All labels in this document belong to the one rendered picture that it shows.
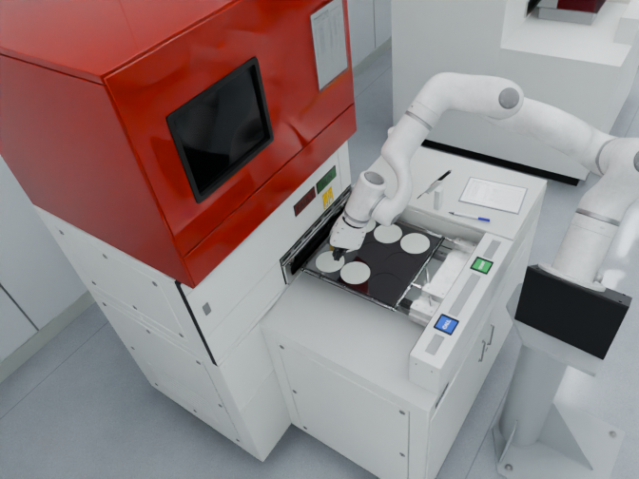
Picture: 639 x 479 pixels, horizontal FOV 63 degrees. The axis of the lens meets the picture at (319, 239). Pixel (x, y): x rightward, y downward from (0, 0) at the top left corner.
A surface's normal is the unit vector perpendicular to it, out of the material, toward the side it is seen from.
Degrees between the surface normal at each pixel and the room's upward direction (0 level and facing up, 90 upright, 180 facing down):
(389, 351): 0
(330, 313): 0
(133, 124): 90
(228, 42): 90
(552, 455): 0
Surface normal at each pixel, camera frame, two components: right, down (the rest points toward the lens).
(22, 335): 0.82, 0.33
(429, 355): -0.11, -0.71
